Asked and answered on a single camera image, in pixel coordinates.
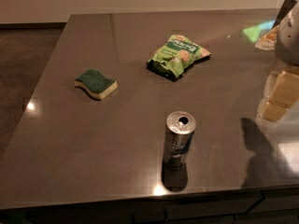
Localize green snack bag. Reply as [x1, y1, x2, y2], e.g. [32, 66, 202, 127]
[147, 35, 211, 81]

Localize green yellow sponge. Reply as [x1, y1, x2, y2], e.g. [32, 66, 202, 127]
[74, 69, 118, 100]

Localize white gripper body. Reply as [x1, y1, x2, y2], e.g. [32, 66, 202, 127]
[275, 5, 299, 66]

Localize silver redbull can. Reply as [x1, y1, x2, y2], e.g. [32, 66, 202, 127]
[163, 111, 196, 170]

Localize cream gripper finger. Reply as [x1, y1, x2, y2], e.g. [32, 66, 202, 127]
[255, 26, 279, 50]
[259, 66, 299, 122]

